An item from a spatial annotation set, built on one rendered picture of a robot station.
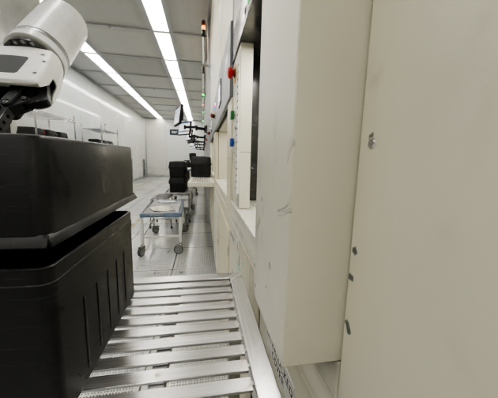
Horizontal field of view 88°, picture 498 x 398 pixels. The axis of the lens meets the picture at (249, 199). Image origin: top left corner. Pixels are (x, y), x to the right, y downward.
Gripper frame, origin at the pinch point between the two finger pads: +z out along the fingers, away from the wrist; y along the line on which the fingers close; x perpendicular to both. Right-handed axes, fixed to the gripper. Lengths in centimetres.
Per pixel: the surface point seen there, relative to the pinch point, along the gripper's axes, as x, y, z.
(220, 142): 134, 40, -148
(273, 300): -1.6, 34.3, 25.2
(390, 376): -8, 39, 32
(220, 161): 146, 41, -136
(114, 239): 13.7, 13.9, 10.7
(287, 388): 16, 39, 32
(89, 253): 7.0, 13.9, 16.1
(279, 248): -6.2, 34.3, 22.3
